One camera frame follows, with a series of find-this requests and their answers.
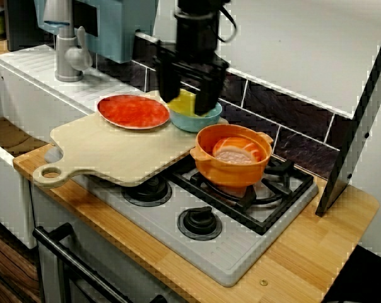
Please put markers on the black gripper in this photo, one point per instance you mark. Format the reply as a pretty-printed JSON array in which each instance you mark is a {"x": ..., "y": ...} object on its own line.
[{"x": 196, "y": 41}]

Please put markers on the yellow toy corn cob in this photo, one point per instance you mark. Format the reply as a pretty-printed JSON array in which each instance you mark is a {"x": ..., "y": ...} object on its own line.
[{"x": 185, "y": 102}]

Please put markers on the light blue bowl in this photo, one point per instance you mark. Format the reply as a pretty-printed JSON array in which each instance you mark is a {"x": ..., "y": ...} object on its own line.
[{"x": 190, "y": 124}]

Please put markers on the orange toy pot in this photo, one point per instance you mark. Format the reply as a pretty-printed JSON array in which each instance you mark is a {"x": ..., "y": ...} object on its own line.
[{"x": 228, "y": 175}]

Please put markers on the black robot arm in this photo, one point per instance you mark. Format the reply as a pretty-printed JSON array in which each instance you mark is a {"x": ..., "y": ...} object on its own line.
[{"x": 196, "y": 9}]

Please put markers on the red plate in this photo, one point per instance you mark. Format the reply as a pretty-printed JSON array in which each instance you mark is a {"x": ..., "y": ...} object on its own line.
[{"x": 130, "y": 112}]

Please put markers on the salmon sushi toy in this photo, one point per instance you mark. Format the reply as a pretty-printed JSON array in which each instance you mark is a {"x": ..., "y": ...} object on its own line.
[{"x": 231, "y": 154}]

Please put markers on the pale wooden cutting board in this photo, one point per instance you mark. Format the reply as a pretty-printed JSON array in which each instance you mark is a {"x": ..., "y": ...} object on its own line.
[{"x": 114, "y": 151}]

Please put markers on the black stove knob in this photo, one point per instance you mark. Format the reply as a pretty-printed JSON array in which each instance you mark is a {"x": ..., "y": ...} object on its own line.
[
  {"x": 198, "y": 222},
  {"x": 149, "y": 195}
]

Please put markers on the grey toy faucet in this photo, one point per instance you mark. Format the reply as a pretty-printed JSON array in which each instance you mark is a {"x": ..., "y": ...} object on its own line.
[{"x": 64, "y": 63}]

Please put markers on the black burner grate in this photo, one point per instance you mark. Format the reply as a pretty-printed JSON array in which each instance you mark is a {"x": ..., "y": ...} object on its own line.
[{"x": 272, "y": 217}]

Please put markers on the white sink unit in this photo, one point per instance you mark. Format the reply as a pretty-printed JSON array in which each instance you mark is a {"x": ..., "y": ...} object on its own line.
[{"x": 36, "y": 94}]

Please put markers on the dark kitchen side panel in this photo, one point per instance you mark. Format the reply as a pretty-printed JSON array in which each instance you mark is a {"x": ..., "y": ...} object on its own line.
[{"x": 338, "y": 176}]

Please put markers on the grey toy stove plate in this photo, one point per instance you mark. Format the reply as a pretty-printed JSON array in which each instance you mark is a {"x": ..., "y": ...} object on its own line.
[{"x": 241, "y": 259}]

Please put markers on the black background box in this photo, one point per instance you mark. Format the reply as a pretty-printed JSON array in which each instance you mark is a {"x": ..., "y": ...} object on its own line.
[{"x": 23, "y": 25}]

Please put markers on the brass countertop screw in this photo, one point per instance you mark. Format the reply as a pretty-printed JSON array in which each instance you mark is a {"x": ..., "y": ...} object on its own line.
[{"x": 264, "y": 282}]

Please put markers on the white toy oven front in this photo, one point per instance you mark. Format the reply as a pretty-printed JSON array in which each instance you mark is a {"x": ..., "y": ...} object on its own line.
[{"x": 48, "y": 277}]

